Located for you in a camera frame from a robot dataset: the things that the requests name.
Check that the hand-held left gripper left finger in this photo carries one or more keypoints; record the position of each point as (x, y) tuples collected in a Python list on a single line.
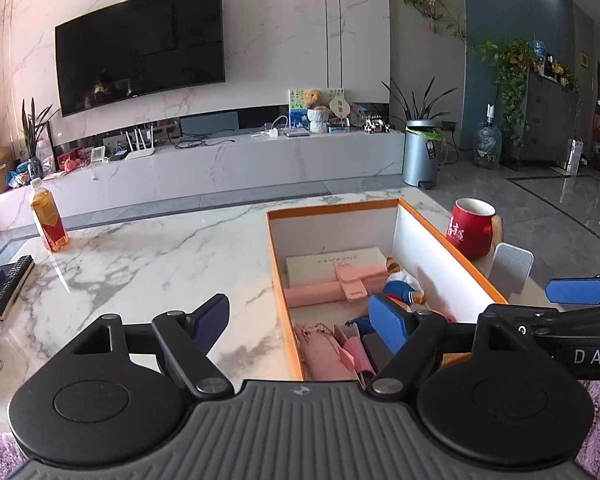
[(212, 322)]

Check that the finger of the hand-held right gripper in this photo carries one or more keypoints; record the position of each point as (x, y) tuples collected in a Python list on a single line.
[(575, 291), (545, 322)]

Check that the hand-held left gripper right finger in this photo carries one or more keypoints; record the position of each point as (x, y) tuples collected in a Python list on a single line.
[(387, 325)]

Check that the bear doll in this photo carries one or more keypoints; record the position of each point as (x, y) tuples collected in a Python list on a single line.
[(402, 287)]

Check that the patterned pouch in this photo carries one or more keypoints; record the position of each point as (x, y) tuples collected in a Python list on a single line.
[(350, 347)]

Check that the pink cloth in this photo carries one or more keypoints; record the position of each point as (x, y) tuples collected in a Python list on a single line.
[(322, 355)]

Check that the white glasses case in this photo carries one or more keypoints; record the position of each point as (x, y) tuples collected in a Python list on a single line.
[(320, 262)]

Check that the orange cardboard box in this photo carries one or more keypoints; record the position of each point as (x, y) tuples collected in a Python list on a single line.
[(425, 240)]

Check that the red mug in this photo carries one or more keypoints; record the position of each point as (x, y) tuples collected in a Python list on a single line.
[(467, 235)]

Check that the white marble tv cabinet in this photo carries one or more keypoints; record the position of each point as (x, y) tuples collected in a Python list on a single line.
[(230, 165)]

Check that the grey trash can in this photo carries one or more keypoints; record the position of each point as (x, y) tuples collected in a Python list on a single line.
[(417, 160)]

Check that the clear water jug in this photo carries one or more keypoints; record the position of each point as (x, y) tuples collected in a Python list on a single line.
[(487, 145)]

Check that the grey blue sideboard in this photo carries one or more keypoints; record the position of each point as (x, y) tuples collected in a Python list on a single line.
[(550, 115)]

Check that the white router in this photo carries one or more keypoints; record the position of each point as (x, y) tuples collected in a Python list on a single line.
[(141, 152)]

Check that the amber tea bottle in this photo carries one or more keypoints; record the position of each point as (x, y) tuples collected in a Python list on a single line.
[(50, 220)]

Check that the black white toy vehicle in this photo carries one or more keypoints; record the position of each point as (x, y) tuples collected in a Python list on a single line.
[(377, 126)]

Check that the white thermometer display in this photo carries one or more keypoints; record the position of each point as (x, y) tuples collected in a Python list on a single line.
[(98, 155)]

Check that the black remote control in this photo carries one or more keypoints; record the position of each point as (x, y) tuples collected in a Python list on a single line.
[(12, 280)]

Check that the silver tablet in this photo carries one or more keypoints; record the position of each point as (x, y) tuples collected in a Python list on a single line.
[(297, 133)]

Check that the fan-shaped ornament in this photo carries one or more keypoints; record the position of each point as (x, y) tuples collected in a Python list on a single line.
[(338, 110)]

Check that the long-leaved potted plant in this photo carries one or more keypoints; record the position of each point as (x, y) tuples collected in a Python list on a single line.
[(420, 105)]

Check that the green blue painting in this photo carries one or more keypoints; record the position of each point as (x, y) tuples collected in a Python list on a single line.
[(296, 110)]

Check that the brown teddy bear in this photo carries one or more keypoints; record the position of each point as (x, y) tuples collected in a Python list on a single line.
[(314, 99)]

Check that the hanging pothos plant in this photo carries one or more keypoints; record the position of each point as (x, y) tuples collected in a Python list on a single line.
[(510, 60)]

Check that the green leafy plant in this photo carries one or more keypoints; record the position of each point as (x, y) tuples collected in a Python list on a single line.
[(32, 130)]

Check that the black television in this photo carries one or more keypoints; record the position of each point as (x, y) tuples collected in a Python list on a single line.
[(140, 50)]

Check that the trailing vine plant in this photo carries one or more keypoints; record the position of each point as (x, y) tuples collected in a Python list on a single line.
[(425, 2)]

